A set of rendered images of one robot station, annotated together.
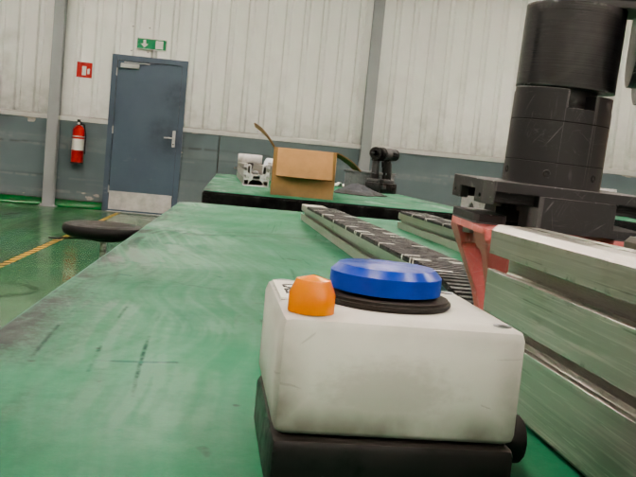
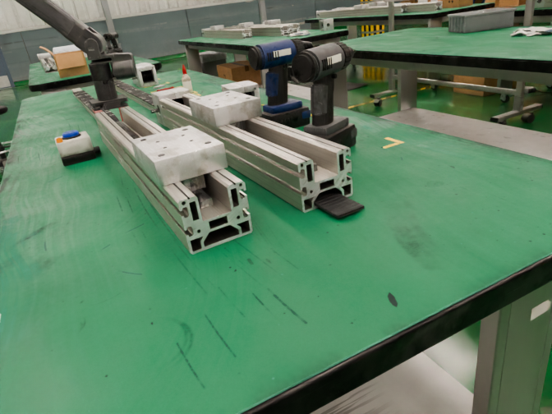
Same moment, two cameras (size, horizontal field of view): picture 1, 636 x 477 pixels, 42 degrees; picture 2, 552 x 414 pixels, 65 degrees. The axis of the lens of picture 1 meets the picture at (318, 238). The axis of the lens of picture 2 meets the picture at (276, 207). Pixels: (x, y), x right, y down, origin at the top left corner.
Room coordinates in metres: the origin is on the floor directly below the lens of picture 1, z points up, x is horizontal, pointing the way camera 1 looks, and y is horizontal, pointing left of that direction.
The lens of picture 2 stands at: (-0.92, -0.15, 1.09)
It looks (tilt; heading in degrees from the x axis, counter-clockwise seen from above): 25 degrees down; 342
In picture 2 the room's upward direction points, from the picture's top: 8 degrees counter-clockwise
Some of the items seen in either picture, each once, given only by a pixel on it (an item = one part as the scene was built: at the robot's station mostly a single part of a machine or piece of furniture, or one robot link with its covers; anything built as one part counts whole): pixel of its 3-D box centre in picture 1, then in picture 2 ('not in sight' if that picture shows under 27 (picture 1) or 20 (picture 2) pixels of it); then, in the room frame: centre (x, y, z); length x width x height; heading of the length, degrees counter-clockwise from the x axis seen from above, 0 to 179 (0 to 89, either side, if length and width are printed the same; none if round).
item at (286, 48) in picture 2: not in sight; (290, 84); (0.16, -0.59, 0.89); 0.20 x 0.08 x 0.22; 99
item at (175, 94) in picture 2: not in sight; (169, 107); (0.50, -0.31, 0.83); 0.12 x 0.09 x 0.10; 98
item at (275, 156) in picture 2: not in sight; (228, 133); (0.06, -0.38, 0.82); 0.80 x 0.10 x 0.09; 8
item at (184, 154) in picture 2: not in sight; (178, 160); (-0.21, -0.23, 0.87); 0.16 x 0.11 x 0.07; 8
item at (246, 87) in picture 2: not in sight; (237, 100); (0.39, -0.50, 0.83); 0.11 x 0.10 x 0.10; 89
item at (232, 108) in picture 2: not in sight; (224, 112); (0.06, -0.38, 0.87); 0.16 x 0.11 x 0.07; 8
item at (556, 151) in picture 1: (555, 154); (106, 92); (0.50, -0.14, 0.91); 0.10 x 0.07 x 0.07; 99
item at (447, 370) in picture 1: (397, 379); (78, 146); (0.30, -0.03, 0.81); 0.10 x 0.08 x 0.06; 98
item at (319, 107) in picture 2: not in sight; (333, 98); (-0.09, -0.58, 0.89); 0.20 x 0.08 x 0.22; 119
